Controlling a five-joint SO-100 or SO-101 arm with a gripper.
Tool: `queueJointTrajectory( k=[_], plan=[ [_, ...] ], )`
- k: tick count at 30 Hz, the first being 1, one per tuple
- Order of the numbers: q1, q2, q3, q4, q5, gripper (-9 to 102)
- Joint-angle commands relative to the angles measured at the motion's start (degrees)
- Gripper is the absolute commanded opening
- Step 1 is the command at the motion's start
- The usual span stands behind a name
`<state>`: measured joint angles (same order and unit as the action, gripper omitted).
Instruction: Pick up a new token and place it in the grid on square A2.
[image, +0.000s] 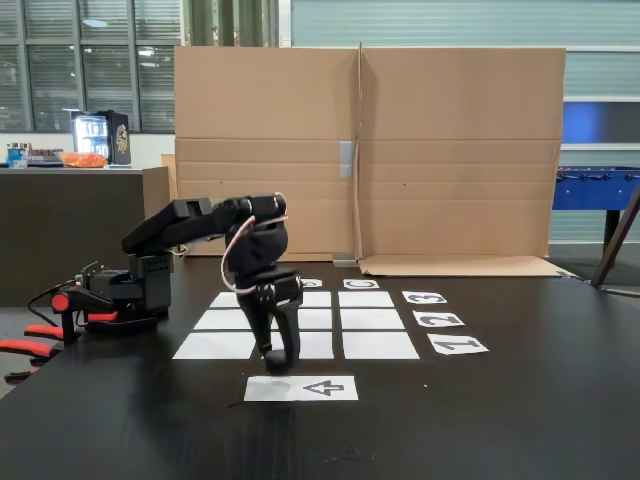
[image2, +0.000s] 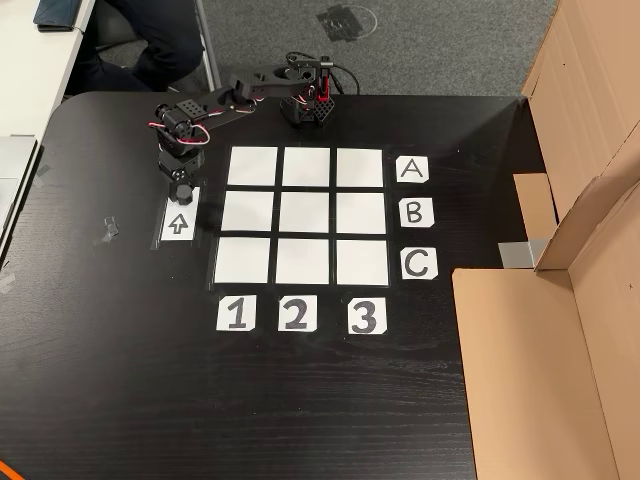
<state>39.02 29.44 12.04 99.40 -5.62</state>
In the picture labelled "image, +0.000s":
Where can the brown wooden easel leg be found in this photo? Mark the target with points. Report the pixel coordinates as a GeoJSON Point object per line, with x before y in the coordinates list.
{"type": "Point", "coordinates": [617, 240]}

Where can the grey tape strip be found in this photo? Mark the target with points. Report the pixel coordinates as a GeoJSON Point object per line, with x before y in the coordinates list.
{"type": "Point", "coordinates": [347, 158]}

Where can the large brown cardboard panel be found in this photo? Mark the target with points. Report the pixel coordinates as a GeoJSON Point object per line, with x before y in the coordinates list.
{"type": "Point", "coordinates": [450, 100]}
{"type": "Point", "coordinates": [280, 90]}

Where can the black mini fridge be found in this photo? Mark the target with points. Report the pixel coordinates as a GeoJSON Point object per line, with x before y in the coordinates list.
{"type": "Point", "coordinates": [120, 135]}

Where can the black clamp with red knob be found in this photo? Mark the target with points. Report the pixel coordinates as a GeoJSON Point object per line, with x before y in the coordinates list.
{"type": "Point", "coordinates": [67, 302]}

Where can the grey tape block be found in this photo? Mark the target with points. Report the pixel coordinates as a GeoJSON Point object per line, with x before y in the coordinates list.
{"type": "Point", "coordinates": [344, 260]}

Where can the paper label letter C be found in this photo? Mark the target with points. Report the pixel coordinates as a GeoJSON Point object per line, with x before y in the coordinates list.
{"type": "Point", "coordinates": [361, 284]}

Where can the paper label number 2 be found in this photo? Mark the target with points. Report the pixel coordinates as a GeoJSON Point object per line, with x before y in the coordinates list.
{"type": "Point", "coordinates": [439, 319]}

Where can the green controller board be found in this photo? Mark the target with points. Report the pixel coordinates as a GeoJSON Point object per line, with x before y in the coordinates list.
{"type": "Point", "coordinates": [87, 275]}

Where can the black cylindrical token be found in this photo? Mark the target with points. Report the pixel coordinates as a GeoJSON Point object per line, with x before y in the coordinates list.
{"type": "Point", "coordinates": [275, 363]}

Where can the blue foosball table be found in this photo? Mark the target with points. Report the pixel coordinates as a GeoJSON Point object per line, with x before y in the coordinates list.
{"type": "Point", "coordinates": [590, 190]}

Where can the dark brown counter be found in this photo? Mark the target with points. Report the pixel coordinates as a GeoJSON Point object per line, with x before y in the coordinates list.
{"type": "Point", "coordinates": [30, 225]}

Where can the small brown cardboard sheet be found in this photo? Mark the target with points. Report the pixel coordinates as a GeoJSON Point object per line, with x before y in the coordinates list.
{"type": "Point", "coordinates": [155, 190]}

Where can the paper label number 3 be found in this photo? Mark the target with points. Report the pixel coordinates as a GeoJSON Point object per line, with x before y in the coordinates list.
{"type": "Point", "coordinates": [425, 297]}

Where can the blue container with bottles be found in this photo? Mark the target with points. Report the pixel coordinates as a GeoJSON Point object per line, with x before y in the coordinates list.
{"type": "Point", "coordinates": [17, 157]}

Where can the white paper grid square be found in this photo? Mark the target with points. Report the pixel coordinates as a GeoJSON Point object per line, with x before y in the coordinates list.
{"type": "Point", "coordinates": [320, 320]}
{"type": "Point", "coordinates": [224, 300]}
{"type": "Point", "coordinates": [317, 347]}
{"type": "Point", "coordinates": [320, 300]}
{"type": "Point", "coordinates": [372, 320]}
{"type": "Point", "coordinates": [380, 346]}
{"type": "Point", "coordinates": [220, 320]}
{"type": "Point", "coordinates": [215, 346]}
{"type": "Point", "coordinates": [366, 300]}

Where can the orange snack bag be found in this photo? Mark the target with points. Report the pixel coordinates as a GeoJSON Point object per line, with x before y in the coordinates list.
{"type": "Point", "coordinates": [82, 160]}

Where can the paper label letter B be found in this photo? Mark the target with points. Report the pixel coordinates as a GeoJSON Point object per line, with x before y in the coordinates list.
{"type": "Point", "coordinates": [314, 284]}

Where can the white arrow paper sheet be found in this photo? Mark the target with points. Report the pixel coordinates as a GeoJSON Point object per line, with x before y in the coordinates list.
{"type": "Point", "coordinates": [320, 395]}

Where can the paper label number 1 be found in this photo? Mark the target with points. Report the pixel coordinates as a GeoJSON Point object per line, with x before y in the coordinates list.
{"type": "Point", "coordinates": [457, 345]}

